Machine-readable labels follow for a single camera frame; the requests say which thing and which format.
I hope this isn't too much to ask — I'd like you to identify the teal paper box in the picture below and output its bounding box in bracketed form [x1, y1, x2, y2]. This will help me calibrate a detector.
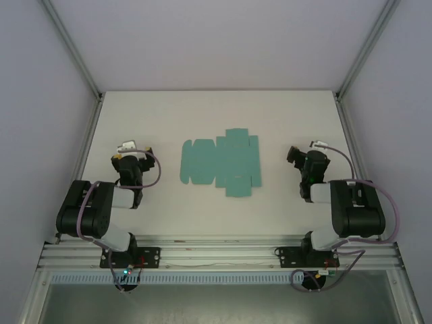
[180, 128, 263, 199]

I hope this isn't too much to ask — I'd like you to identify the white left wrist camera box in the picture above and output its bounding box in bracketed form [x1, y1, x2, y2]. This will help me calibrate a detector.
[116, 139, 138, 153]

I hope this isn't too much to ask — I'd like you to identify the aluminium table side rail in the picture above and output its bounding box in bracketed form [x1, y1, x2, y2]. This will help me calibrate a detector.
[53, 97, 104, 244]
[333, 94, 387, 244]

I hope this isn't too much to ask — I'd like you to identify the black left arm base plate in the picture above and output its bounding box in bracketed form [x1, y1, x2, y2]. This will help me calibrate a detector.
[99, 246, 161, 269]

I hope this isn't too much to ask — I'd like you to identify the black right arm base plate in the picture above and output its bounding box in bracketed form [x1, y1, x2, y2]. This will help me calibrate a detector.
[275, 246, 339, 269]

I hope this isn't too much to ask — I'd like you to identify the aluminium mounting rail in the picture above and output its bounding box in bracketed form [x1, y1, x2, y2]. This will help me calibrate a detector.
[36, 234, 404, 271]

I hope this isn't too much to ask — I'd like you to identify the aluminium frame post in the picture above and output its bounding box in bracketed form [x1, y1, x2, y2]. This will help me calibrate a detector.
[335, 0, 399, 99]
[42, 0, 103, 101]

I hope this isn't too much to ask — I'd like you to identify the slotted grey cable duct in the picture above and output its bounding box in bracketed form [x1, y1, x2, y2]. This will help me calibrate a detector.
[50, 273, 295, 286]

